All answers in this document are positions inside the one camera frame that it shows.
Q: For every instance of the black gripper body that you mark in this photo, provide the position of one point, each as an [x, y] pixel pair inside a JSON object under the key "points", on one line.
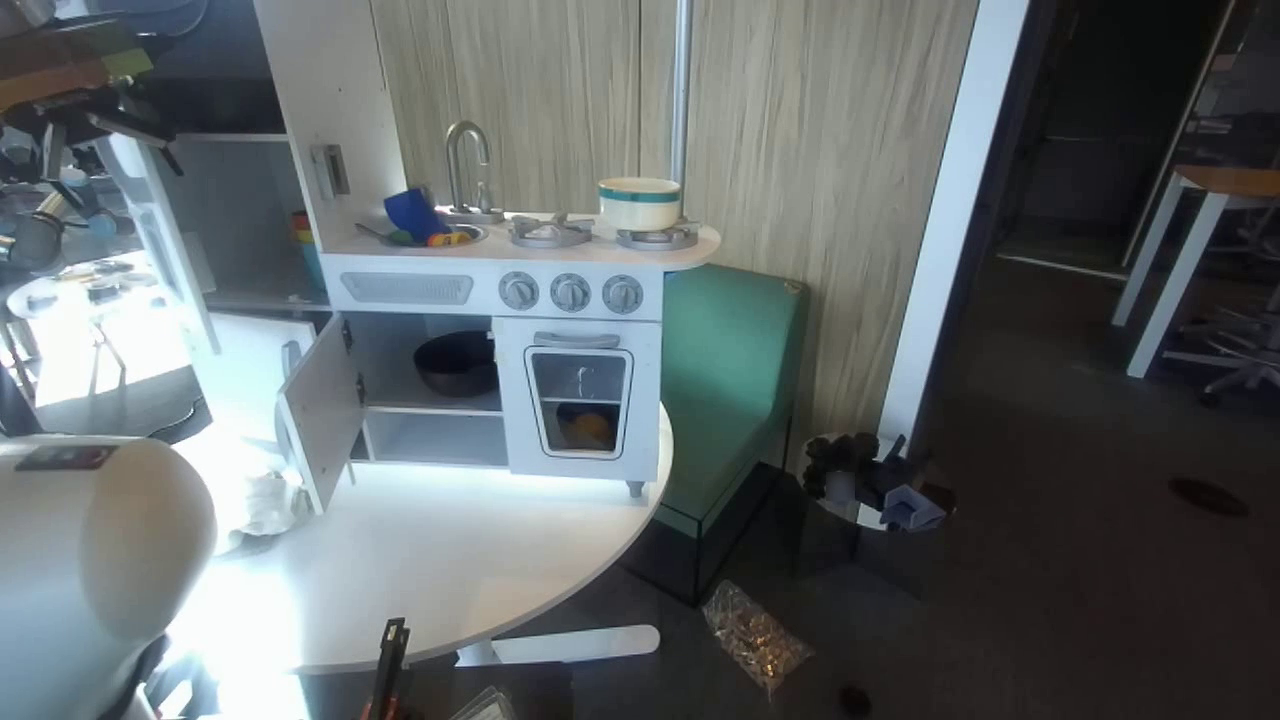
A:
{"points": [[112, 134]]}

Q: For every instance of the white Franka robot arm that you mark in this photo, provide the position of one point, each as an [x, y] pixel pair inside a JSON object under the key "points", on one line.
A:
{"points": [[95, 561]]}

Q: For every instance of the white sink cabinet door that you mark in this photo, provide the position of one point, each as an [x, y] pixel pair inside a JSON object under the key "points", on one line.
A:
{"points": [[327, 414]]}

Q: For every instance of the black bowl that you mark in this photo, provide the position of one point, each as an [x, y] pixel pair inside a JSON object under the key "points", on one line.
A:
{"points": [[457, 361]]}

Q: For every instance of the orange plastic cup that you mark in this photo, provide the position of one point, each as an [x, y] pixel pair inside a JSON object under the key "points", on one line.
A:
{"points": [[307, 226]]}

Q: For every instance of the yellow plastic cup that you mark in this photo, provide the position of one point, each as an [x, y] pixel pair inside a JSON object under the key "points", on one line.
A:
{"points": [[307, 241]]}

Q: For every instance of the teal plastic cup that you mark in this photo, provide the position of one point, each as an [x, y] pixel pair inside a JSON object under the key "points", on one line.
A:
{"points": [[311, 274]]}

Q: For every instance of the green toy piece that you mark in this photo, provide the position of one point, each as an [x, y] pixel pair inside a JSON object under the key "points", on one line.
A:
{"points": [[378, 229]]}

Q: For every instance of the blue toy piece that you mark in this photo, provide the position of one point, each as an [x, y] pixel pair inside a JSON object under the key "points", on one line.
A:
{"points": [[414, 213]]}

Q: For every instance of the silver toy faucet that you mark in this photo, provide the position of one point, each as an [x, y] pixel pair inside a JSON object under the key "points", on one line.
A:
{"points": [[465, 134]]}

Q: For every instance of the white toy kitchen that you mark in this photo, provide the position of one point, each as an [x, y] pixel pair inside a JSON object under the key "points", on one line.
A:
{"points": [[440, 282]]}

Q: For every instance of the white crumpled cloth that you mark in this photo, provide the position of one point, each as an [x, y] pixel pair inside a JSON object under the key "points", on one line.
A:
{"points": [[273, 501]]}

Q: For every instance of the grey stove knob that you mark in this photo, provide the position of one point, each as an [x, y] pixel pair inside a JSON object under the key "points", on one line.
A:
{"points": [[622, 295], [516, 289], [571, 295]]}

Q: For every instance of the white oven door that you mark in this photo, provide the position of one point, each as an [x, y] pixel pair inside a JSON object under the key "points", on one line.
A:
{"points": [[513, 400]]}

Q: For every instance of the white pot with green stripe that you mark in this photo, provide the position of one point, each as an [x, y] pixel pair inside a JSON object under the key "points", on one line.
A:
{"points": [[638, 200]]}

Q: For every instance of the round white table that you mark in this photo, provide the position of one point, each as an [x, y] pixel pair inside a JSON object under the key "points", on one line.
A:
{"points": [[440, 561]]}

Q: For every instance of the yellow round toy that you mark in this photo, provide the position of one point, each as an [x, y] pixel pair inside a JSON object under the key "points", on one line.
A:
{"points": [[584, 425]]}

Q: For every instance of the black red hand tool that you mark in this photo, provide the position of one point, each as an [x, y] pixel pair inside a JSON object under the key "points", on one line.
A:
{"points": [[390, 666]]}

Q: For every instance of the green sofa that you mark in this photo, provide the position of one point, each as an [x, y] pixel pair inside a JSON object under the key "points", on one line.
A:
{"points": [[727, 361]]}

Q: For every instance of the shiny foil packet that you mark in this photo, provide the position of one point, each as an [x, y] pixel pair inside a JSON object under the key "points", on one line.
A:
{"points": [[757, 639]]}

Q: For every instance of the wooden desk with white legs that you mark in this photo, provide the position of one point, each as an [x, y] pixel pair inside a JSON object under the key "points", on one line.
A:
{"points": [[1224, 187]]}

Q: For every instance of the grey office chair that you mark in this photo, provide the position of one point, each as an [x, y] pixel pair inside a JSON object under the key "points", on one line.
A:
{"points": [[1247, 374]]}

